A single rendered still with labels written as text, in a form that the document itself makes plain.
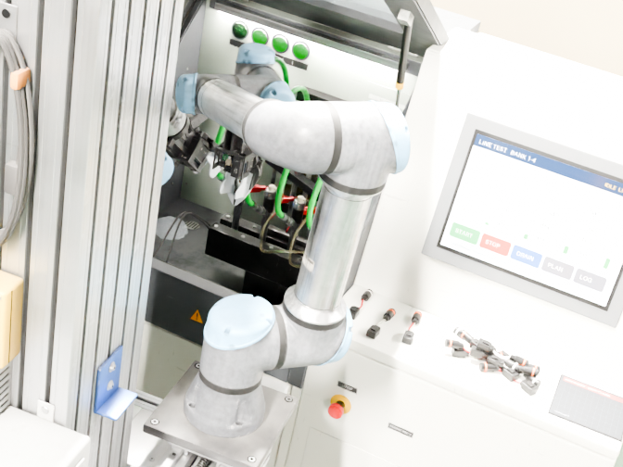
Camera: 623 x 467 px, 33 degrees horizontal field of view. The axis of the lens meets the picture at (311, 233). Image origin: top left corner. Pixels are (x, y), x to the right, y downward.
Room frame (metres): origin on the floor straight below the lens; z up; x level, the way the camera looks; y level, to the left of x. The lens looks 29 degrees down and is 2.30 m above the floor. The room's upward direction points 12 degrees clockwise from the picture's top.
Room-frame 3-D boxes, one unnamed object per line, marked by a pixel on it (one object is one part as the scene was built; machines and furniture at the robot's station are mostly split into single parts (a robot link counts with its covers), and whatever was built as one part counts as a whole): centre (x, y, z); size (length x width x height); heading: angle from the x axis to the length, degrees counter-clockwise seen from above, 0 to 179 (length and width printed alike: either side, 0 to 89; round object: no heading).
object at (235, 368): (1.51, 0.09, 1.20); 0.13 x 0.12 x 0.14; 118
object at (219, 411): (1.51, 0.09, 1.09); 0.15 x 0.15 x 0.10
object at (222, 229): (2.26, 0.08, 0.91); 0.34 x 0.10 x 0.15; 71
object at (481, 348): (1.92, -0.46, 1.01); 0.23 x 0.11 x 0.06; 71
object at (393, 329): (1.93, -0.42, 0.96); 0.70 x 0.22 x 0.03; 71
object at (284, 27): (2.54, 0.11, 1.43); 0.54 x 0.03 x 0.02; 71
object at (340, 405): (1.88, -0.14, 0.80); 0.05 x 0.04 x 0.05; 71
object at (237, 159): (1.95, 0.18, 1.37); 0.09 x 0.08 x 0.12; 161
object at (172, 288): (2.07, 0.27, 0.87); 0.62 x 0.04 x 0.16; 71
